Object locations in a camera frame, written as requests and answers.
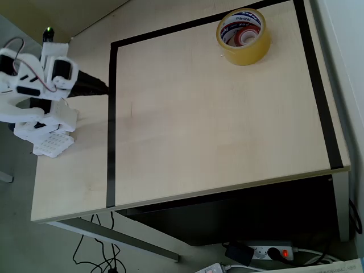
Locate grey power strip red switch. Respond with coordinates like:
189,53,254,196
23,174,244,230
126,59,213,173
246,241,294,262

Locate red tape roll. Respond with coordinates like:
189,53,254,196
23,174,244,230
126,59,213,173
230,26,261,46

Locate grey table leg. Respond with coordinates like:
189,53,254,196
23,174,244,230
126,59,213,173
332,169,350,242

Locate black power adapter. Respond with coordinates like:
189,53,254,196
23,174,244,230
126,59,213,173
225,241,254,267

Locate red servo wire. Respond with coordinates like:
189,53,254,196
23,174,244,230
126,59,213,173
4,37,57,93

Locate large yellow tape roll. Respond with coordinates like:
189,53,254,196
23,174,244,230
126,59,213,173
216,8,272,67

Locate black looped cable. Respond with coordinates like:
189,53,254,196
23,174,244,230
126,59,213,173
348,198,363,234

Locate white power strip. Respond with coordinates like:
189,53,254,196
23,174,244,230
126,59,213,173
194,262,226,273

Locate black floor cables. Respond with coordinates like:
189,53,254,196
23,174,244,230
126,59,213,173
72,210,126,273

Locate white camera mount green LED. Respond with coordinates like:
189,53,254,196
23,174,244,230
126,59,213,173
42,26,69,57

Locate black round plug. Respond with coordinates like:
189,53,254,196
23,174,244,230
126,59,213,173
267,246,282,261

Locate grey table foot bar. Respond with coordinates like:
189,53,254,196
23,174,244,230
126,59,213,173
47,216,181,263

